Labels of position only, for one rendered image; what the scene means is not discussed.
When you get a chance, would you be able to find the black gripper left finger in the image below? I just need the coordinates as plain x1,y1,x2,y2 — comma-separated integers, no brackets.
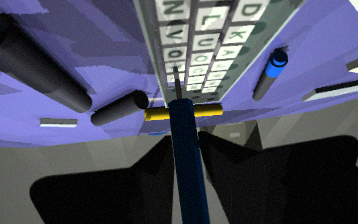
29,135,174,224

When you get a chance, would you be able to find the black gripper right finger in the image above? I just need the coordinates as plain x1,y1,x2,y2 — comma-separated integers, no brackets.
198,131,358,224

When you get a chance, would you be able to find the blue stylus with grey tip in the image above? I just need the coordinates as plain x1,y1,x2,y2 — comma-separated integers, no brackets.
168,79,210,224

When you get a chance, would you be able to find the grey keyboard with white letter keys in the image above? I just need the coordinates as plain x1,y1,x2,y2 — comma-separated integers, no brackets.
133,0,307,108

